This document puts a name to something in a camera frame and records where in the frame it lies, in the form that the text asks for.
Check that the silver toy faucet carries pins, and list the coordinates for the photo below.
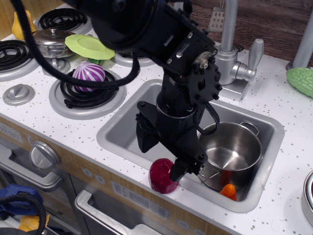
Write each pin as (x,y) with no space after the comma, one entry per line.
(235,75)

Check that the silver bowl at right edge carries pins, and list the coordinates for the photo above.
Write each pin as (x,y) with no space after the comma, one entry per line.
(307,198)

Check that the coil burner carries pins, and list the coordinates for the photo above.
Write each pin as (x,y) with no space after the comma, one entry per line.
(65,19)
(70,102)
(16,60)

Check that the purple striped toy onion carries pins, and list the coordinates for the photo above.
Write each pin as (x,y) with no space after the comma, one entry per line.
(87,71)

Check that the green bumpy toy gourd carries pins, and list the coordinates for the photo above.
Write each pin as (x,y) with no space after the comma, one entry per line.
(302,80)

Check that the dark red sweet potato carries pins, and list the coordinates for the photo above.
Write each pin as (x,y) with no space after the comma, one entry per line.
(159,176)

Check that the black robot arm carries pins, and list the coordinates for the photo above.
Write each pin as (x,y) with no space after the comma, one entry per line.
(154,29)

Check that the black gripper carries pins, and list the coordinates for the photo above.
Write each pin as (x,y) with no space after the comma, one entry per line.
(177,134)

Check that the silver hanging spatula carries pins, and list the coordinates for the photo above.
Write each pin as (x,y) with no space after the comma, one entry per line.
(217,18)

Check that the small silver lidded pot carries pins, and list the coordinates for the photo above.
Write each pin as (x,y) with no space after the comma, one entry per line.
(51,42)

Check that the stainless steel pot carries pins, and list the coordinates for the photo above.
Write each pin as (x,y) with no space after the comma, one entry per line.
(233,151)

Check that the back coil burner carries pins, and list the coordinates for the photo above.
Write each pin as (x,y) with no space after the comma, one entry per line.
(65,19)

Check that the grey countertop knob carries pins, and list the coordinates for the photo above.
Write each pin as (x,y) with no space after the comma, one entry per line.
(18,95)

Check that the grey vertical pole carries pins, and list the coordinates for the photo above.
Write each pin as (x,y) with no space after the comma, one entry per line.
(305,49)

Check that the green plastic plate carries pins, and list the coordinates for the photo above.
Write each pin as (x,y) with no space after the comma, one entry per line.
(89,47)

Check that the silver stove front knob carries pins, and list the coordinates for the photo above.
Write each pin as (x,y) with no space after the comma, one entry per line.
(43,156)

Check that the left coil burner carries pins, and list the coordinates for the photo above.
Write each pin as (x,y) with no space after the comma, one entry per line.
(16,60)

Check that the blue clamp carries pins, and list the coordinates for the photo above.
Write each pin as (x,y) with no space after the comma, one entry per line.
(20,200)

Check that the grey left drawer handle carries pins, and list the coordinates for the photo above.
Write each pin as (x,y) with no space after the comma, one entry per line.
(48,183)

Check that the grey oven door handle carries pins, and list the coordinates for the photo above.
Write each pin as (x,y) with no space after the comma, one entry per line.
(105,215)

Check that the orange toy carrot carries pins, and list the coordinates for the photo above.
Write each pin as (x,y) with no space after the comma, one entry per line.
(229,191)

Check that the yellow toy pepper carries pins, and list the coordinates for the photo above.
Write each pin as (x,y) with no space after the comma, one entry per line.
(17,30)

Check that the front right coil burner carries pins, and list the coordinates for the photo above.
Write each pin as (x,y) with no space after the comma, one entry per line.
(70,102)

